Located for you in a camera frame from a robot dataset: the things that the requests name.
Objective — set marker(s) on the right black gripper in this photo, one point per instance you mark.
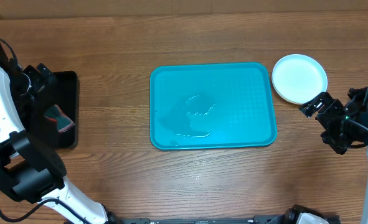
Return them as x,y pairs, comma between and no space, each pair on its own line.
329,109

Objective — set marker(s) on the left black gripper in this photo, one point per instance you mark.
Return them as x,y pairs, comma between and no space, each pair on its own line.
43,81

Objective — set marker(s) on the light blue plate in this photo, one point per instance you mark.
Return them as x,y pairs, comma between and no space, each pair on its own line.
308,76

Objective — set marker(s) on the green and pink sponge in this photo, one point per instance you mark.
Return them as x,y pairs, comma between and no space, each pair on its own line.
62,121

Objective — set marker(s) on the white plate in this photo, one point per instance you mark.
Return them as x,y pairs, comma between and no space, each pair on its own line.
286,90

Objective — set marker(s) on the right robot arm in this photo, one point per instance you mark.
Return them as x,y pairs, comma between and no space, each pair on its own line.
345,126

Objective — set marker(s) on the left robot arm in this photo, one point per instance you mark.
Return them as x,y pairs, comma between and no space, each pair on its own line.
29,169

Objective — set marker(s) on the black rectangular tray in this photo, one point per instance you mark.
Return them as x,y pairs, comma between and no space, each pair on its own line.
64,94

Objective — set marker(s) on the teal plastic serving tray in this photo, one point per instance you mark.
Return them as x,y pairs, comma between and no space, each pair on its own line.
211,106

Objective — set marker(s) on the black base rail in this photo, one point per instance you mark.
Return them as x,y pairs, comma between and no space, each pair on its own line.
295,214

